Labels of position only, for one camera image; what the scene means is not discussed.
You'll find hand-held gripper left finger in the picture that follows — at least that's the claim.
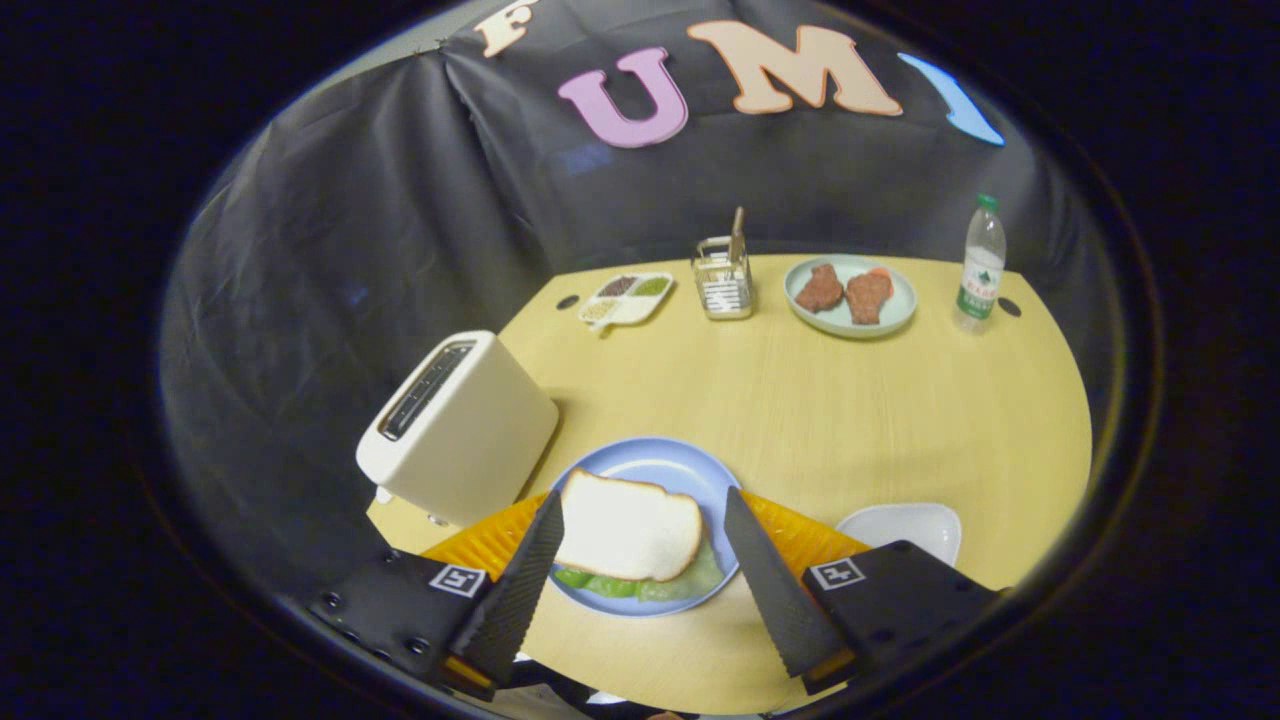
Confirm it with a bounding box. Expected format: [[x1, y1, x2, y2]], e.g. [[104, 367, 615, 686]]
[[308, 488, 566, 701]]

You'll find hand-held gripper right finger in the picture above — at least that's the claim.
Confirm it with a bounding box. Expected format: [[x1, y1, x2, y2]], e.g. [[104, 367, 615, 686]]
[[723, 486, 1001, 696]]

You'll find green lettuce leaf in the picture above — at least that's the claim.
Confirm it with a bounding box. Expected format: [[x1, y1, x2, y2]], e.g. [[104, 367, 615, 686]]
[[552, 540, 726, 604]]

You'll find plain bread slice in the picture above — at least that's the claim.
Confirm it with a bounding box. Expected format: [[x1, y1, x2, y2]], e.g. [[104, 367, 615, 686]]
[[553, 468, 705, 584]]

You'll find white plate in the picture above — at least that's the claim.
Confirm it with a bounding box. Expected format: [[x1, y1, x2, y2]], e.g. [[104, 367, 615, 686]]
[[836, 503, 963, 569]]

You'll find white toaster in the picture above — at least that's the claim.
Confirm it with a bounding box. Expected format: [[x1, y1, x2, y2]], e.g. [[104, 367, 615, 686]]
[[355, 330, 561, 529]]

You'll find blue plate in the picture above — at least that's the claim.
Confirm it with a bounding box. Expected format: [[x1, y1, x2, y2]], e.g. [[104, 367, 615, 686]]
[[545, 437, 743, 618]]

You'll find brown meat patty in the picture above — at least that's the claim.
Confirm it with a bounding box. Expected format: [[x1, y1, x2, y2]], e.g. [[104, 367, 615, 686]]
[[845, 267, 895, 327], [794, 262, 847, 314]]

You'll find white divided dish with beans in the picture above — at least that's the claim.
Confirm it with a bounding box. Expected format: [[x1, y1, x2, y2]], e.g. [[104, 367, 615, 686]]
[[578, 272, 676, 331]]

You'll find pale green plate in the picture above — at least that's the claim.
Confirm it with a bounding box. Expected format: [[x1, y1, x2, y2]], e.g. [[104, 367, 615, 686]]
[[783, 254, 918, 339]]

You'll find clear water bottle green label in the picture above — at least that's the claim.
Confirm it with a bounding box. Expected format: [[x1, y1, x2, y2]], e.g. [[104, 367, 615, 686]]
[[952, 193, 1008, 334]]

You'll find black backdrop cloth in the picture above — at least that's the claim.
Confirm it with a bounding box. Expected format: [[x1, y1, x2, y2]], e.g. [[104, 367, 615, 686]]
[[160, 0, 1116, 601]]

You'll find wire utensil holder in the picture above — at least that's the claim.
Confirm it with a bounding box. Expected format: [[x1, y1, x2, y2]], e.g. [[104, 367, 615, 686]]
[[691, 236, 754, 321]]

